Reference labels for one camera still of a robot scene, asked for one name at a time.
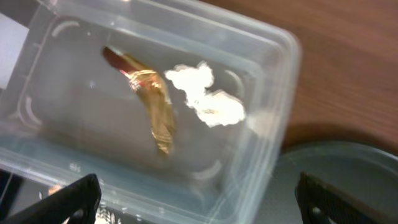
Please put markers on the white tissue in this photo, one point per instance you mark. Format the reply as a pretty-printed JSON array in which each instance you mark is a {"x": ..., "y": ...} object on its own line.
[{"x": 214, "y": 108}]

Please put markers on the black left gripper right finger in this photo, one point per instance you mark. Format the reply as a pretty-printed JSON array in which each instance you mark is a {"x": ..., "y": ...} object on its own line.
[{"x": 321, "y": 202}]

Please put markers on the clear plastic bin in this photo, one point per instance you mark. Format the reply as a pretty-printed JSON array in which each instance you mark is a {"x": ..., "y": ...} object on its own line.
[{"x": 65, "y": 112}]

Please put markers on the gold foil wrapper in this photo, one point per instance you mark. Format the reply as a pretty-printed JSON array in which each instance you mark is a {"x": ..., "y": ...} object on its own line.
[{"x": 151, "y": 88}]

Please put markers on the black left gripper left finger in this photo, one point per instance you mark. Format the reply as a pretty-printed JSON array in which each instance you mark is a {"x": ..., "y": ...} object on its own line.
[{"x": 75, "y": 203}]

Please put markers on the round black tray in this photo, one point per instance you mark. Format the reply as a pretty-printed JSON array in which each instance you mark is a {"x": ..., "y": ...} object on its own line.
[{"x": 365, "y": 172}]

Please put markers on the black rectangular tray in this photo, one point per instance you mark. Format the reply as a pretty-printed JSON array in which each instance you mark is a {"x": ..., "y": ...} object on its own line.
[{"x": 10, "y": 189}]

